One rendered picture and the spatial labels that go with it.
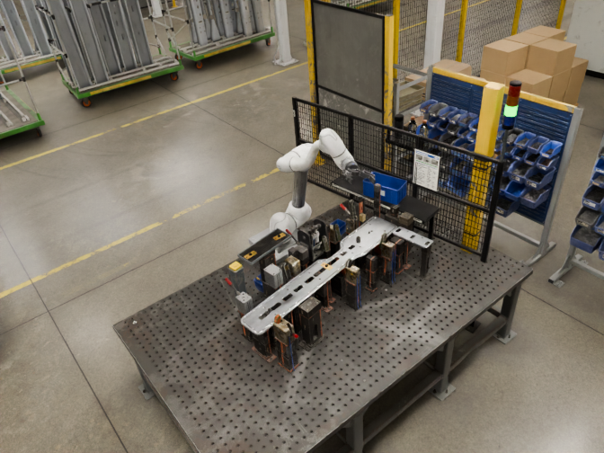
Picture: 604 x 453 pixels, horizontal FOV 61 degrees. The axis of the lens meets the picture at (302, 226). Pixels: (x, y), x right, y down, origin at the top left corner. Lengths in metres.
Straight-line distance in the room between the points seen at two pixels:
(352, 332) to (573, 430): 1.64
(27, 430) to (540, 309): 4.13
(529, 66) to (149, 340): 5.80
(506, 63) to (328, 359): 4.93
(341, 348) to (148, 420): 1.58
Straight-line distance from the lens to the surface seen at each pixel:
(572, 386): 4.36
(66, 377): 4.68
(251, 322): 3.16
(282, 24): 9.97
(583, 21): 9.53
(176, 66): 9.89
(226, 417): 3.14
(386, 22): 5.03
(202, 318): 3.68
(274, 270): 3.30
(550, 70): 7.37
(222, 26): 11.18
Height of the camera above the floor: 3.27
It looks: 36 degrees down
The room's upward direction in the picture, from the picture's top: 5 degrees counter-clockwise
